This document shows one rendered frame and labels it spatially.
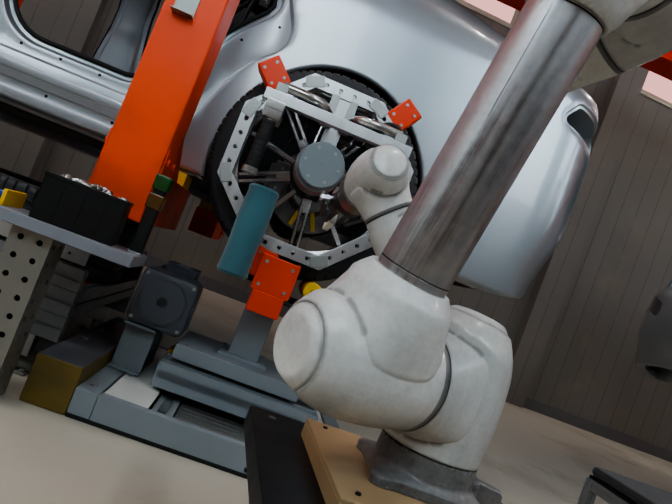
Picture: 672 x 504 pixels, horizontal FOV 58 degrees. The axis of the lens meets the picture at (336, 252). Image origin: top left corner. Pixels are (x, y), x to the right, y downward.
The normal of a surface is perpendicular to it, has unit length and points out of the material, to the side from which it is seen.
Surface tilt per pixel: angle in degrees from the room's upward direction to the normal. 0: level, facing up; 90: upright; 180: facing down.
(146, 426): 90
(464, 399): 87
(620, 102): 90
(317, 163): 90
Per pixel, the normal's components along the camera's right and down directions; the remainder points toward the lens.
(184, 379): 0.11, 0.00
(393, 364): 0.44, 0.30
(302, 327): -0.82, -0.17
